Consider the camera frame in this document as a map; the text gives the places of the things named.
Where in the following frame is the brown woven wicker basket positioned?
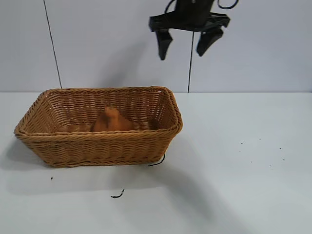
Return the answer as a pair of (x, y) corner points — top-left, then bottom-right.
(14, 85), (184, 168)

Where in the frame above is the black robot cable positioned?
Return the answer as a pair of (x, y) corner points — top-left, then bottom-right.
(216, 0), (240, 10)

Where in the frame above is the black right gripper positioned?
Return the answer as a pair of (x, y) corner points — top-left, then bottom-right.
(149, 0), (230, 61)

